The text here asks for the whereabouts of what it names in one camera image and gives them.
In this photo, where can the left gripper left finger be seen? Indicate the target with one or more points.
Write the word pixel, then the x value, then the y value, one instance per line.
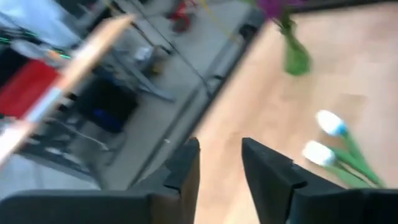
pixel 93 208

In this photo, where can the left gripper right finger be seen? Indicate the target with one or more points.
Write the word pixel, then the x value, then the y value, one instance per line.
pixel 311 205

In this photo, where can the white blue-tipped artificial tulip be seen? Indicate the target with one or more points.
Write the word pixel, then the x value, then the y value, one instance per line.
pixel 330 123

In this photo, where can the green glass vase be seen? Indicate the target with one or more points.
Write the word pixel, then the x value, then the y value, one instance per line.
pixel 297 59

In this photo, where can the black bin blue patch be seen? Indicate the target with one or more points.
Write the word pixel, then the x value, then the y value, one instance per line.
pixel 107 102

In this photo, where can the red plastic bin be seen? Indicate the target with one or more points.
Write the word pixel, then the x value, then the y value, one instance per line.
pixel 25 90

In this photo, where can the wooden desk grey legs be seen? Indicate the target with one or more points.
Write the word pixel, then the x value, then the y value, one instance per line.
pixel 93 49

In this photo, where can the white draped cloth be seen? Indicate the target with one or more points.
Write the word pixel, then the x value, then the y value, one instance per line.
pixel 37 21

